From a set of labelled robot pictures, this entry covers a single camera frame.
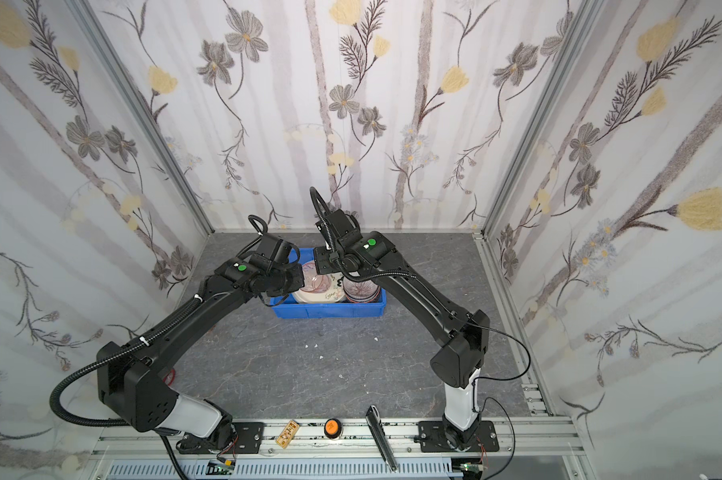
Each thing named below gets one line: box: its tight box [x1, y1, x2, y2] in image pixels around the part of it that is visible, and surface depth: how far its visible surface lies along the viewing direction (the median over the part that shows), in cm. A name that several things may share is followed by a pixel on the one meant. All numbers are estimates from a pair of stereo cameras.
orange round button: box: [324, 418, 342, 439], surface depth 70 cm
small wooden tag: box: [275, 420, 300, 449], surface depth 76 cm
